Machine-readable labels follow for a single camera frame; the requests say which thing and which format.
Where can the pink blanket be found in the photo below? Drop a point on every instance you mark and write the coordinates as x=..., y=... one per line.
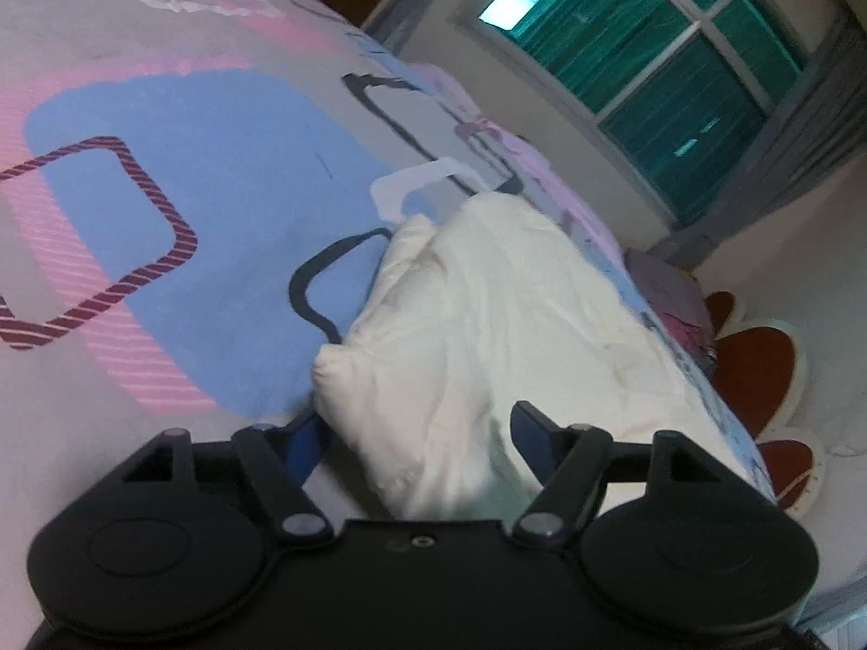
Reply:
x=526, y=156

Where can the red heart-shaped headboard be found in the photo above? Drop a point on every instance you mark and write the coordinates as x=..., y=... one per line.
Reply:
x=761, y=374

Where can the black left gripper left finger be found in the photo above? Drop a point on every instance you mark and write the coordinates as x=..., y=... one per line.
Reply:
x=277, y=461

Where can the stack of folded bedding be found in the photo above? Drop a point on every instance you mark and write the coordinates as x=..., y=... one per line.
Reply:
x=677, y=300

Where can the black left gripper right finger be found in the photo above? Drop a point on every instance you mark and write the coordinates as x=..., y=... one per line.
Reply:
x=569, y=463

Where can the grey right curtain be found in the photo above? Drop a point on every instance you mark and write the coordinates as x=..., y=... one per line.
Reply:
x=817, y=127

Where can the white quilted duvet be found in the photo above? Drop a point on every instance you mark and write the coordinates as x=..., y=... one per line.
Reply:
x=466, y=319

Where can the window with teal curtain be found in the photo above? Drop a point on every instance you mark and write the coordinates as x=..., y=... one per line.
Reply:
x=673, y=91

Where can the patterned grey blue bedsheet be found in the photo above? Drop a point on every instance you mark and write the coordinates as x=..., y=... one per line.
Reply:
x=197, y=197

